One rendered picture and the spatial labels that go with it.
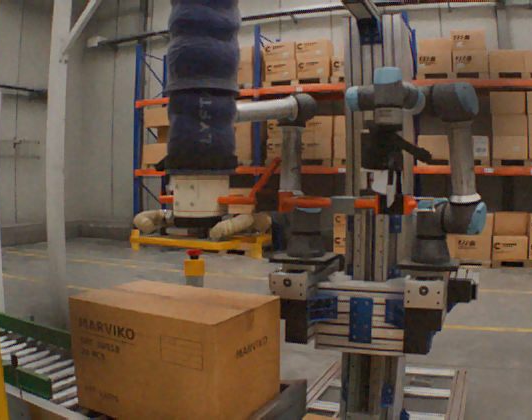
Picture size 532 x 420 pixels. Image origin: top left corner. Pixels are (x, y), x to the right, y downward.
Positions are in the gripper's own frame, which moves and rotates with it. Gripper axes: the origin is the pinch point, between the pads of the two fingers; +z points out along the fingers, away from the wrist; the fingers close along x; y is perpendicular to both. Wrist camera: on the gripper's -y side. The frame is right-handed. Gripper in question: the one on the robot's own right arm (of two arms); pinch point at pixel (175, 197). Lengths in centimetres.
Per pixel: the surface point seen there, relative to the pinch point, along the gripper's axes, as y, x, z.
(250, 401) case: 46, -26, 63
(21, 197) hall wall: -877, 558, 4
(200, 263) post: -4.7, 23.2, 28.4
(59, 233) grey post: -232, 135, 32
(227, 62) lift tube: 42, -30, -40
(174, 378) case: 32, -45, 52
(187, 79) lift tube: 33, -37, -35
